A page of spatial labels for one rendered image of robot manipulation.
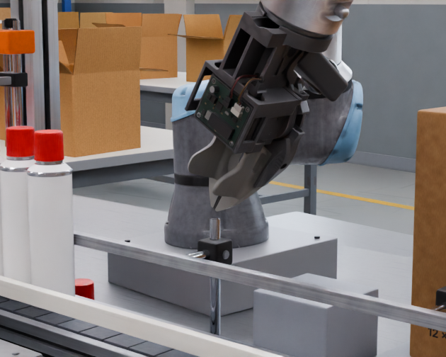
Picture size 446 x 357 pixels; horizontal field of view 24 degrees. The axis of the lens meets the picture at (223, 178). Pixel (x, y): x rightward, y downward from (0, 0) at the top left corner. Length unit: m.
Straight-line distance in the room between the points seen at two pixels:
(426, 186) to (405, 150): 6.51
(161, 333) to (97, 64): 2.08
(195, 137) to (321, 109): 0.18
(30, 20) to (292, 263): 0.48
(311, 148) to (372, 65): 6.33
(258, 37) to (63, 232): 0.42
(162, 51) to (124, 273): 4.62
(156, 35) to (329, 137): 4.64
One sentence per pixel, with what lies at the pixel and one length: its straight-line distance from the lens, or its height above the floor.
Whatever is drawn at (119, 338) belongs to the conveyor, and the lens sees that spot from 1.11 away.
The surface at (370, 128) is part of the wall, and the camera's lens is 7.79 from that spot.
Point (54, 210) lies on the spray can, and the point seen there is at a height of 1.00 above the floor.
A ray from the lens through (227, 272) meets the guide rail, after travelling 1.06.
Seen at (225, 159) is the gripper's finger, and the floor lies 1.08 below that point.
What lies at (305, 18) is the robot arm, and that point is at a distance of 0.87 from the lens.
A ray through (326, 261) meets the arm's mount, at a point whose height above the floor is 0.87.
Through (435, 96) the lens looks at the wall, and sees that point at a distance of 7.41.
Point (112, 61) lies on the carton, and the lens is 3.10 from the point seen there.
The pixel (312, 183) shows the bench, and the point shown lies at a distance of 5.73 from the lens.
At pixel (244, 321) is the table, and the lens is 1.32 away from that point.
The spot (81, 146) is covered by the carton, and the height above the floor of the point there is 0.81.
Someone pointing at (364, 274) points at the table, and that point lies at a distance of 1.56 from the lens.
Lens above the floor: 1.23
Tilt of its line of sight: 10 degrees down
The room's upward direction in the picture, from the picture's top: straight up
